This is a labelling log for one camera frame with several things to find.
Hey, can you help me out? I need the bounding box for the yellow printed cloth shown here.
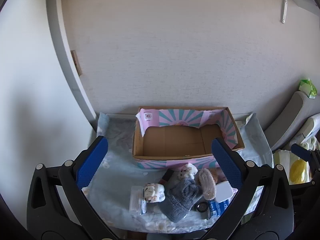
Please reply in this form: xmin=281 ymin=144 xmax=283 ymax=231
xmin=272 ymin=135 xmax=318 ymax=185

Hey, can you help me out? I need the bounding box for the grey cushion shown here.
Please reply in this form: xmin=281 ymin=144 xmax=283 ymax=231
xmin=264 ymin=91 xmax=320 ymax=153

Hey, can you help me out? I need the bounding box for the white plush cat sock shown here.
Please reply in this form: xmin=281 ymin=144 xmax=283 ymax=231
xmin=177 ymin=163 xmax=198 ymax=180
xmin=143 ymin=183 xmax=166 ymax=203

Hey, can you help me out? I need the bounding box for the brown plush sock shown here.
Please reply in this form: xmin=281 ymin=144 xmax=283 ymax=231
xmin=195 ymin=167 xmax=220 ymax=200

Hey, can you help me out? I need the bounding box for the white wall shelf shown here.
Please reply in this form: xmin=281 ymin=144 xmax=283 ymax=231
xmin=282 ymin=0 xmax=320 ymax=20

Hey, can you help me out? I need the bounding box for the green tissue pack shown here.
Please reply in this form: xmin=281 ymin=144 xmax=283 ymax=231
xmin=299 ymin=78 xmax=317 ymax=99

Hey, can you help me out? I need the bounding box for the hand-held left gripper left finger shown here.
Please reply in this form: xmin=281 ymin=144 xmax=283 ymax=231
xmin=26 ymin=135 xmax=118 ymax=240

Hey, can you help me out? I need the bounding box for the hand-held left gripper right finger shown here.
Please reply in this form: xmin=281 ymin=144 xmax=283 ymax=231
xmin=200 ymin=137 xmax=294 ymax=240

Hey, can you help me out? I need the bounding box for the white plastic case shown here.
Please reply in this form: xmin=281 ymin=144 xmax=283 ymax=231
xmin=214 ymin=181 xmax=234 ymax=203

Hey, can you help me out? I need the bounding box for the dark red case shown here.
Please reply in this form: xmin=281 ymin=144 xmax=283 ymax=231
xmin=160 ymin=169 xmax=178 ymax=186

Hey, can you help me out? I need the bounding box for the blue floral cloth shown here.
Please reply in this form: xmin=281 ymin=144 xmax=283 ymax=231
xmin=81 ymin=112 xmax=274 ymax=233

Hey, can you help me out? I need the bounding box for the white door frame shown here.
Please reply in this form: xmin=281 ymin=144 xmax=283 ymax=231
xmin=46 ymin=0 xmax=98 ymax=130

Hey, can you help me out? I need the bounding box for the white wall bracket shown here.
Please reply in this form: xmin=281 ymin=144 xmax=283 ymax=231
xmin=280 ymin=0 xmax=294 ymax=24

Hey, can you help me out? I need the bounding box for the pink printed cardboard box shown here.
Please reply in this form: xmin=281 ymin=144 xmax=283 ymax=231
xmin=132 ymin=106 xmax=245 ymax=169

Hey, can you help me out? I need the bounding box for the grey fuzzy sock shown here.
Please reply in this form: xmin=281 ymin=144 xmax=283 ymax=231
xmin=159 ymin=176 xmax=204 ymax=222

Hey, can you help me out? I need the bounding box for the clear plastic box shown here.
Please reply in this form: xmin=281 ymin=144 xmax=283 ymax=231
xmin=129 ymin=185 xmax=149 ymax=215

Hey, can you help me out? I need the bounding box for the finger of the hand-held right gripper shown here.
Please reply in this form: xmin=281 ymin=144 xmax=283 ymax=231
xmin=291 ymin=143 xmax=320 ymax=180

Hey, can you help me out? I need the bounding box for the blue printed packet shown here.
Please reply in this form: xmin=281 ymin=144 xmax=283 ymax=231
xmin=207 ymin=197 xmax=232 ymax=218

